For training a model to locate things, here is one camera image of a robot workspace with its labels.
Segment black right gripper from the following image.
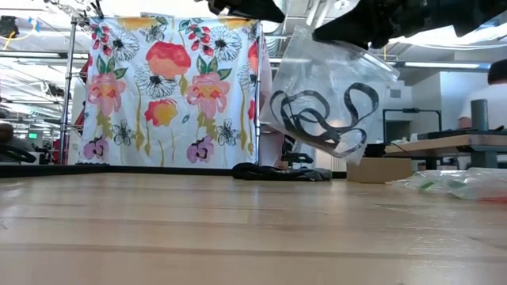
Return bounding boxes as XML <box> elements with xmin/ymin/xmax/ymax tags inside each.
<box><xmin>311</xmin><ymin>0</ymin><xmax>457</xmax><ymax>51</ymax></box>

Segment green rubber band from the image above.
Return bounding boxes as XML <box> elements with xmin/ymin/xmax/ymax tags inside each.
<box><xmin>417</xmin><ymin>178</ymin><xmax>471</xmax><ymax>192</ymax></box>

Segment long ceiling light strip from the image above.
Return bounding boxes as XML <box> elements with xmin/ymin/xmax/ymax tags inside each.
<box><xmin>390</xmin><ymin>59</ymin><xmax>492</xmax><ymax>70</ymax></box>

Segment white door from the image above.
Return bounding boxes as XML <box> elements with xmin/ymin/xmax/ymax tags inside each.
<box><xmin>315</xmin><ymin>149</ymin><xmax>349</xmax><ymax>171</ymax></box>

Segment pale pink cloth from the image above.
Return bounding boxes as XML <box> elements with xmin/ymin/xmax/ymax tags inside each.
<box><xmin>257</xmin><ymin>39</ymin><xmax>284</xmax><ymax>166</ymax></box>

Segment black tripod stand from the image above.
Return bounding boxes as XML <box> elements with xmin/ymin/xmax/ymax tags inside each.
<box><xmin>281</xmin><ymin>134</ymin><xmax>314</xmax><ymax>166</ymax></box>

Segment wooden background table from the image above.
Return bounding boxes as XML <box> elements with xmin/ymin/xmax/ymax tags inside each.
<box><xmin>383</xmin><ymin>133</ymin><xmax>507</xmax><ymax>169</ymax></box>

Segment brown cardboard box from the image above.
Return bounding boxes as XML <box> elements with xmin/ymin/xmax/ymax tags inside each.
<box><xmin>346</xmin><ymin>158</ymin><xmax>414</xmax><ymax>184</ymax></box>

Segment black flat tray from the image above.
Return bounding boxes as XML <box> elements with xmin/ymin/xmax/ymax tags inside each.
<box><xmin>418</xmin><ymin>126</ymin><xmax>507</xmax><ymax>140</ymax></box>

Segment metal garment rack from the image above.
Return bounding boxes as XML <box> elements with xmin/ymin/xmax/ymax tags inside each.
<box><xmin>58</xmin><ymin>11</ymin><xmax>284</xmax><ymax>165</ymax></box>

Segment black ceiling device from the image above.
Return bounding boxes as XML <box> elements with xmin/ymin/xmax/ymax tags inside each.
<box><xmin>0</xmin><ymin>14</ymin><xmax>20</xmax><ymax>38</ymax></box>

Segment black monitor stand frame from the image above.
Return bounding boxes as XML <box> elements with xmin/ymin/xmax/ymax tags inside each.
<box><xmin>381</xmin><ymin>107</ymin><xmax>444</xmax><ymax>142</ymax></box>

